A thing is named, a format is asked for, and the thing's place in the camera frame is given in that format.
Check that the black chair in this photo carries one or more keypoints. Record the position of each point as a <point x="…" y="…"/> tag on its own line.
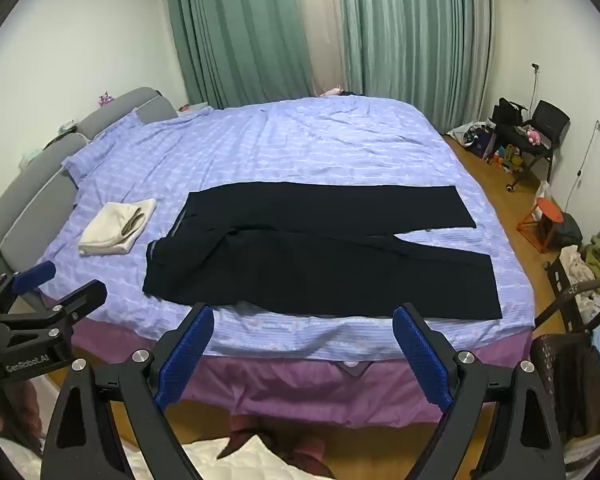
<point x="550" y="120"/>

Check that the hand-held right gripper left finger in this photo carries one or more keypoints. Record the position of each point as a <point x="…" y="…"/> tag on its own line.
<point x="185" y="355"/>

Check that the grey upholstered headboard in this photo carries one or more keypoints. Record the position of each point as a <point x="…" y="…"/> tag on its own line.
<point x="25" y="195"/>

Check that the pink plush toy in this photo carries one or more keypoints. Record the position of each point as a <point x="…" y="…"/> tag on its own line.
<point x="533" y="136"/>

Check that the dark green bag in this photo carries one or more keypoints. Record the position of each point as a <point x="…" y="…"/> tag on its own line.
<point x="570" y="230"/>

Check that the person's legs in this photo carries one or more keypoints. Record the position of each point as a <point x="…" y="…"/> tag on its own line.
<point x="260" y="440"/>

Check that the black bag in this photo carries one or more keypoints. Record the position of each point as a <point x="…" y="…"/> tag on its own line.
<point x="507" y="112"/>

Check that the folded cream cloth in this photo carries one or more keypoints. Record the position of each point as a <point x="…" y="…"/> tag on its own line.
<point x="110" y="230"/>

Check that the white plastic bag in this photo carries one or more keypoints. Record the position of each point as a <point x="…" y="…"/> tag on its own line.
<point x="543" y="192"/>

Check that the sheer white curtain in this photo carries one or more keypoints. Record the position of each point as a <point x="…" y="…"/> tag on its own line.
<point x="320" y="25"/>

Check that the black pants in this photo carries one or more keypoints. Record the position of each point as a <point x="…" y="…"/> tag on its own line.
<point x="305" y="260"/>

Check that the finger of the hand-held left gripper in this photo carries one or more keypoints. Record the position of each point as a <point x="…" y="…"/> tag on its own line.
<point x="32" y="275"/>
<point x="80" y="296"/>

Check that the green curtain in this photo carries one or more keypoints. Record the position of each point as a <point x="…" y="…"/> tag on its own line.
<point x="235" y="30"/>
<point x="410" y="35"/>

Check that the person's left forearm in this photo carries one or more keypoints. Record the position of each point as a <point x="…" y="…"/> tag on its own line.
<point x="30" y="407"/>

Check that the white bag of toys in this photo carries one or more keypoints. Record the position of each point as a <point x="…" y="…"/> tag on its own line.
<point x="472" y="137"/>

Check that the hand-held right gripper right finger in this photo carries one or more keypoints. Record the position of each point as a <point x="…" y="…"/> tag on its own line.
<point x="422" y="360"/>

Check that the white quilted mat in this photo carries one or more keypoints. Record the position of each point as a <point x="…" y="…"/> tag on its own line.
<point x="180" y="462"/>

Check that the blue striped pillow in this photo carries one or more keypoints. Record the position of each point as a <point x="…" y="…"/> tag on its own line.
<point x="105" y="145"/>

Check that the purple toy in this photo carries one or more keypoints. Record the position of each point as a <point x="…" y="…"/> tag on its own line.
<point x="106" y="99"/>

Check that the blue striped bed sheet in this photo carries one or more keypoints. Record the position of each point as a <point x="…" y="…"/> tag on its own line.
<point x="305" y="145"/>

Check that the orange stool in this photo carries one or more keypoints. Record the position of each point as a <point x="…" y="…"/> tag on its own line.
<point x="547" y="210"/>

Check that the colourful floor toys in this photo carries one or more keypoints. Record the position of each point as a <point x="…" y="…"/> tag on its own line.
<point x="507" y="157"/>

